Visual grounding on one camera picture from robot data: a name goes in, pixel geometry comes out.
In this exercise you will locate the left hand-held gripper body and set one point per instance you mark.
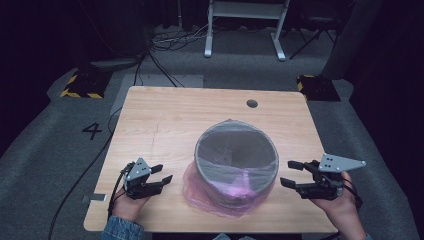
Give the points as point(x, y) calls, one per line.
point(138, 181)

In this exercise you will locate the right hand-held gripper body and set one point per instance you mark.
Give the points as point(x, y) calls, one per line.
point(325, 183)

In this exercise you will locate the pink plastic bag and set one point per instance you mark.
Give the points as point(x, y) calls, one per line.
point(213, 200)

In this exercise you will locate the green plastic bin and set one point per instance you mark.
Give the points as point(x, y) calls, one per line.
point(230, 185)

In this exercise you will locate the person's left hand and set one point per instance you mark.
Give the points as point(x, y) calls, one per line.
point(128, 208)

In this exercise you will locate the person's right hand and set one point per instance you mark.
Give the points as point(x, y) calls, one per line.
point(343, 213)

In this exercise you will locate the grey tape strip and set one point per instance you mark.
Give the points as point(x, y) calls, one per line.
point(95, 198)

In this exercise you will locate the dark round table grommet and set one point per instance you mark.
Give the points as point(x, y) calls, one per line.
point(252, 103)

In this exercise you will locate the person's legs in jeans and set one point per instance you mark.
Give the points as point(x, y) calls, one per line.
point(233, 237)

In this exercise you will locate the flat grey stand base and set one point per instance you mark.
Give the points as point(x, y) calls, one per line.
point(113, 63)

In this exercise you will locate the black tripod stand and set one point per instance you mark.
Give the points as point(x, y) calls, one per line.
point(313, 36)

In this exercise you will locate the grey pillar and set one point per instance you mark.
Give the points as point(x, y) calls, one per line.
point(350, 40)

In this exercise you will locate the white metal stand frame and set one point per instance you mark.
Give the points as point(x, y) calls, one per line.
point(246, 13)

